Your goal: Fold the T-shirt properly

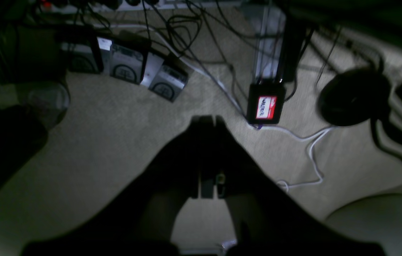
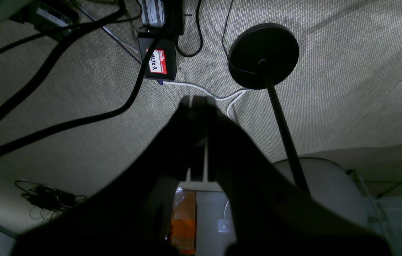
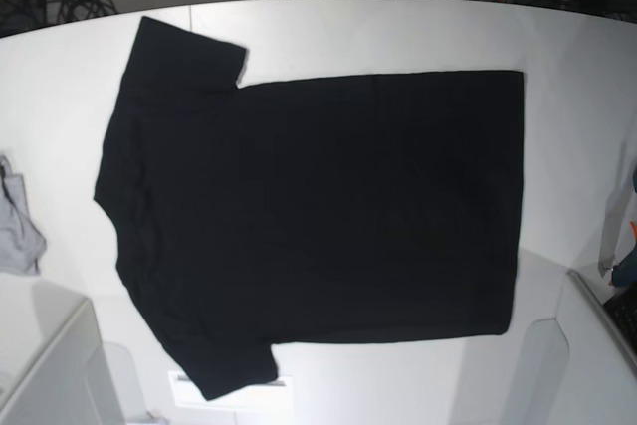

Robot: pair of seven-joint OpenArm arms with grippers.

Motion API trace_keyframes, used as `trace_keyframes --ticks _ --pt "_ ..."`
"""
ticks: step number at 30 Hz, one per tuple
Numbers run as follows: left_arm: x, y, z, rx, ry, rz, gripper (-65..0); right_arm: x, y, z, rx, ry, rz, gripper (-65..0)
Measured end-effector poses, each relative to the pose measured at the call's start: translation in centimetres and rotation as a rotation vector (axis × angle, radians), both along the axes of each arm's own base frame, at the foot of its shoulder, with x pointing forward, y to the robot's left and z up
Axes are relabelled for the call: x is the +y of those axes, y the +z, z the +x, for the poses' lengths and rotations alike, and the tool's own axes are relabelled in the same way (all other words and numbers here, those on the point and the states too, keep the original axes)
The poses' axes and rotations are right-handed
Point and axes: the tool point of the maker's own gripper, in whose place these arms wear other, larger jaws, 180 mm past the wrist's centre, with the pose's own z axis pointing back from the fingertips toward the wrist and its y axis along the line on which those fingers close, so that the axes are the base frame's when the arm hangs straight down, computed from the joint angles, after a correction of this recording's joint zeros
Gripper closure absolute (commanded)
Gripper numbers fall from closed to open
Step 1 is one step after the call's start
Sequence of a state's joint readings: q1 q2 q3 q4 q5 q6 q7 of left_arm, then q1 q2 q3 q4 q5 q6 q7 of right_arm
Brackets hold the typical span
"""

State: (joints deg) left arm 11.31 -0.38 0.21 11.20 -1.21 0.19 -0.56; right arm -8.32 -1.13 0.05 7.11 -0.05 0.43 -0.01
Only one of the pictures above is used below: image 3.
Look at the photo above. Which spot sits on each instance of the black keyboard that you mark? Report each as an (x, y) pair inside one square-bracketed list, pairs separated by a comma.
[(623, 309)]

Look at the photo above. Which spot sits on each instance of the grey cloth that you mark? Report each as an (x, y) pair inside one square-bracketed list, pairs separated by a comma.
[(22, 244)]

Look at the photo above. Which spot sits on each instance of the orange handled tool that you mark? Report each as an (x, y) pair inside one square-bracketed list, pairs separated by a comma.
[(633, 226)]

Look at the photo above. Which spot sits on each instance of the black T-shirt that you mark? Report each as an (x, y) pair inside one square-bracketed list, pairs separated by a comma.
[(359, 209)]

